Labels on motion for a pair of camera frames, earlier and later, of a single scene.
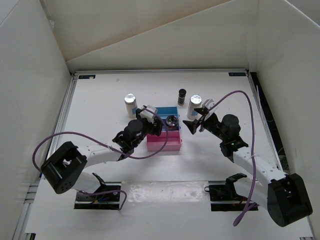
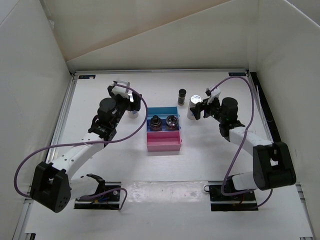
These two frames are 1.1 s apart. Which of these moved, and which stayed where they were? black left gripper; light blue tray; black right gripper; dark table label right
Moved: black left gripper; black right gripper
Stayed: light blue tray; dark table label right
